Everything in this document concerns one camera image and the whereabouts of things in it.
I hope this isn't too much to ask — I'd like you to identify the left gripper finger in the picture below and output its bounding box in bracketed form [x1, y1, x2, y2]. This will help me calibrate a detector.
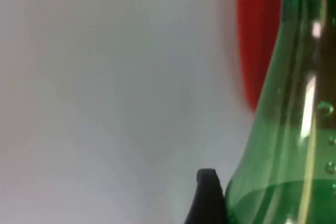
[183, 168, 228, 224]

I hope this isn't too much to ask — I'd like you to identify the green plastic bottle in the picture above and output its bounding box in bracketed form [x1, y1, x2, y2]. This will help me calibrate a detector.
[224, 0, 336, 224]

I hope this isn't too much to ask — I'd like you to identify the red tray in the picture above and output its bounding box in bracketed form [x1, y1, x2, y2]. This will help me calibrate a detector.
[235, 0, 283, 116]

